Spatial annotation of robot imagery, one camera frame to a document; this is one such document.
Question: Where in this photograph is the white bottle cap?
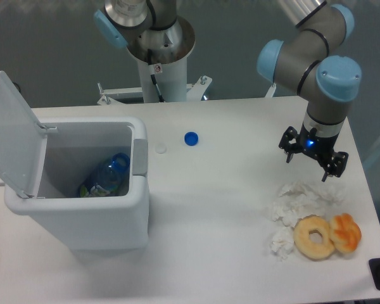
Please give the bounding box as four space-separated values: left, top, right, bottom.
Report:
155 142 167 155

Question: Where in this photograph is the blue bottle cap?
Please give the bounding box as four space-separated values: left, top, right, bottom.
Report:
184 131 199 146

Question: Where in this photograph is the white metal base frame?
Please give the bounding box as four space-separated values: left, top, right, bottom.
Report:
96 75 279 106

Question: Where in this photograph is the blue plastic bottle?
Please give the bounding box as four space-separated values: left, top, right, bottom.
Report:
77 153 130 198

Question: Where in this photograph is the orange glazed twisted bun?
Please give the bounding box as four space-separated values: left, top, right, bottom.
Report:
329 213 362 254

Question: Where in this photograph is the small crumpled white tissue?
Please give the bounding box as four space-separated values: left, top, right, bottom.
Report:
270 227 295 260

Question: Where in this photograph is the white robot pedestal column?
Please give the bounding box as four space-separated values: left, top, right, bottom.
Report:
124 17 196 103

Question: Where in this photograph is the white plastic trash can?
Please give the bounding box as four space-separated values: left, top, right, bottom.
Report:
4 117 149 250

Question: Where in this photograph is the white hinged trash can lid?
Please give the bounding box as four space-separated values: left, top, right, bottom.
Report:
0 71 58 198

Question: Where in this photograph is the large crumpled white tissue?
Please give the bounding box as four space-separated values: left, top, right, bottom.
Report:
269 180 347 228

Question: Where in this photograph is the plain ring doughnut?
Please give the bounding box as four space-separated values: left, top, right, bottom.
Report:
293 216 335 260

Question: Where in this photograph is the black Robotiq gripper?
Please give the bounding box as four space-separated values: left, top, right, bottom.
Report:
279 122 349 182

